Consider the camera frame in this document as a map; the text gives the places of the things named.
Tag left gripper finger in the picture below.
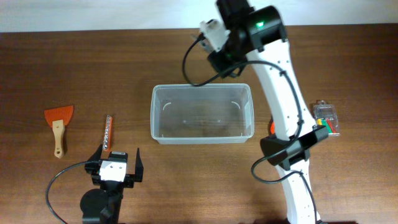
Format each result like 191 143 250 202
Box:
88 144 103 161
134 148 144 175

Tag small red-handled pliers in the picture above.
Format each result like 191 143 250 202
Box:
269 120 275 134

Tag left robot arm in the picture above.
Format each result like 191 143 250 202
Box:
80 145 144 223

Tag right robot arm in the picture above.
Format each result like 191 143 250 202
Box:
200 0 328 223

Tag clear plastic container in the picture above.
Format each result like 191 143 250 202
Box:
150 83 255 145

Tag clear case coloured tubes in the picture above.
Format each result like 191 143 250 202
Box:
313 100 340 136

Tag orange socket bit rail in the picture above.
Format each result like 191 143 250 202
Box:
103 115 113 152

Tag right black cable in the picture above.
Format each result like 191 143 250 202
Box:
182 33 318 224

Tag black cable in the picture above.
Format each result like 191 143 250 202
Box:
45 160 94 224
182 33 318 224

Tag left black cable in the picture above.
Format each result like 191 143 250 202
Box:
45 160 94 224

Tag orange scraper wooden handle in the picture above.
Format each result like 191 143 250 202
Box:
44 105 74 159

